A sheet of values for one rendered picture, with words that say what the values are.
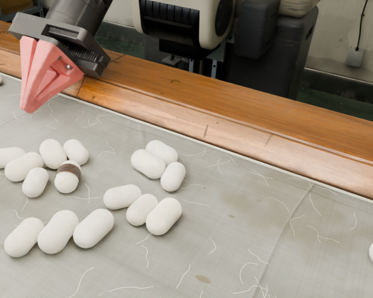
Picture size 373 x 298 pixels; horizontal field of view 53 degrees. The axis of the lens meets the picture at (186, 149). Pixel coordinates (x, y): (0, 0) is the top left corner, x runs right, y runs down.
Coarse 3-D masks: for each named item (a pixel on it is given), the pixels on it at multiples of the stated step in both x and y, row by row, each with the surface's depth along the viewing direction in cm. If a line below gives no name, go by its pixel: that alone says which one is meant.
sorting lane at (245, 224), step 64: (0, 128) 41; (64, 128) 42; (128, 128) 43; (0, 192) 33; (192, 192) 35; (256, 192) 35; (320, 192) 36; (0, 256) 28; (64, 256) 28; (128, 256) 28; (192, 256) 29; (256, 256) 29; (320, 256) 29
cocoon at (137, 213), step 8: (136, 200) 31; (144, 200) 31; (152, 200) 31; (128, 208) 30; (136, 208) 30; (144, 208) 30; (152, 208) 31; (128, 216) 30; (136, 216) 30; (144, 216) 30; (136, 224) 30
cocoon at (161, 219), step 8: (168, 200) 30; (176, 200) 31; (160, 208) 30; (168, 208) 30; (176, 208) 30; (152, 216) 29; (160, 216) 29; (168, 216) 29; (176, 216) 30; (152, 224) 29; (160, 224) 29; (168, 224) 29; (152, 232) 29; (160, 232) 29
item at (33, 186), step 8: (40, 168) 34; (32, 176) 32; (40, 176) 33; (48, 176) 34; (24, 184) 32; (32, 184) 32; (40, 184) 32; (24, 192) 32; (32, 192) 32; (40, 192) 32
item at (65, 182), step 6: (66, 162) 34; (72, 162) 34; (60, 174) 33; (66, 174) 33; (72, 174) 33; (54, 180) 33; (60, 180) 32; (66, 180) 32; (72, 180) 33; (78, 180) 34; (60, 186) 32; (66, 186) 32; (72, 186) 33; (66, 192) 33
